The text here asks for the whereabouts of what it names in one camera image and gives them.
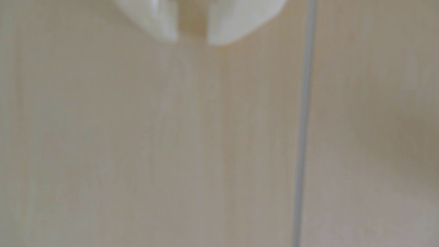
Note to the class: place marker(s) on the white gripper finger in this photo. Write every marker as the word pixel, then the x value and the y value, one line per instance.
pixel 157 20
pixel 236 20

